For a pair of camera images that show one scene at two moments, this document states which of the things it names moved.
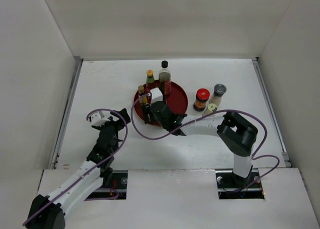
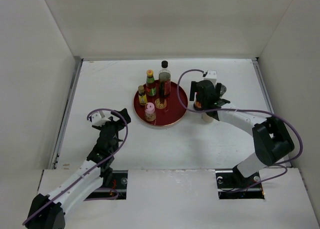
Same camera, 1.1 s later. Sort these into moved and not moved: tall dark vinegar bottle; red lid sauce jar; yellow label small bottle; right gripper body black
Moved: right gripper body black
Not moved: tall dark vinegar bottle; yellow label small bottle; red lid sauce jar
